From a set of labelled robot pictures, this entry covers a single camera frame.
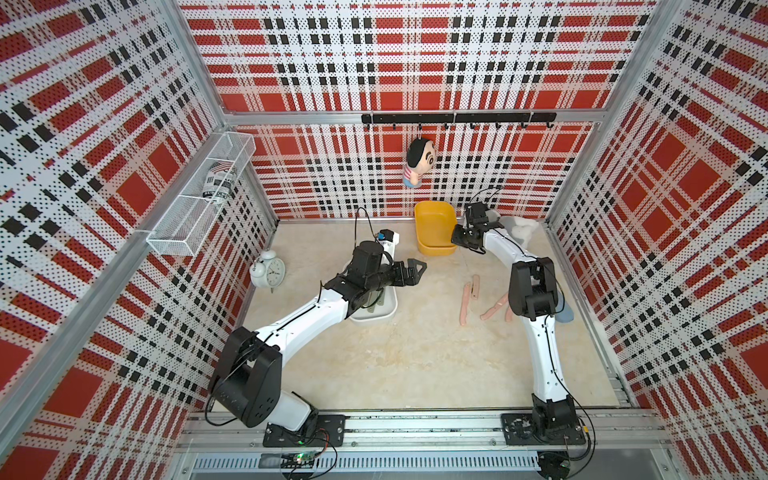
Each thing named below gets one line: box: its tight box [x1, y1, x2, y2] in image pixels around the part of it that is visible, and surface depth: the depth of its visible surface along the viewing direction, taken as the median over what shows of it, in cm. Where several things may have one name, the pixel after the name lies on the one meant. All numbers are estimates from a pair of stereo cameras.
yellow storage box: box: [414, 200, 457, 256], surface depth 124 cm
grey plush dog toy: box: [499, 216, 539, 248], surface depth 106 cm
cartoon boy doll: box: [403, 138, 436, 188], surface depth 93 cm
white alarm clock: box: [250, 249, 286, 294], surface depth 98 cm
